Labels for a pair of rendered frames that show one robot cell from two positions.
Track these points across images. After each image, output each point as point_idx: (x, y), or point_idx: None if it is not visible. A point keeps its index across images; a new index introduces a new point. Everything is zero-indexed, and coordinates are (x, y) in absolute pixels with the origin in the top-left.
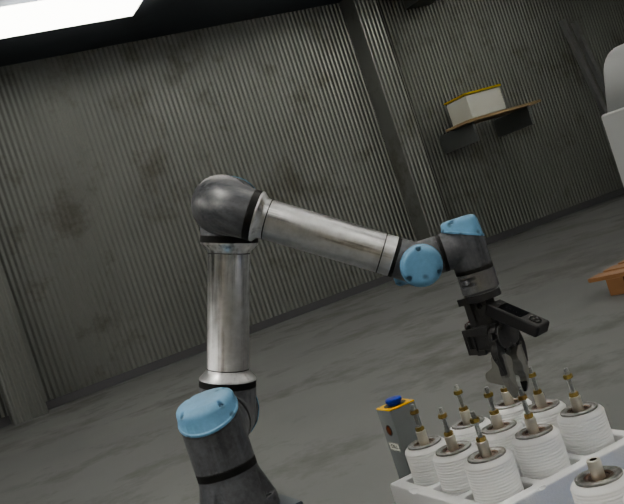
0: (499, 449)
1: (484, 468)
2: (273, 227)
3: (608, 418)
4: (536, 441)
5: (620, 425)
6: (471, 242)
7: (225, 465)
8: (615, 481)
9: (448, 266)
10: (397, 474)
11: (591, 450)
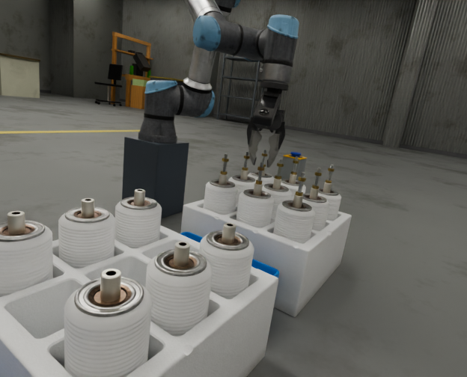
0: (227, 185)
1: (206, 185)
2: None
3: None
4: (241, 195)
5: None
6: (270, 37)
7: (146, 111)
8: (123, 207)
9: (260, 53)
10: (352, 218)
11: (275, 231)
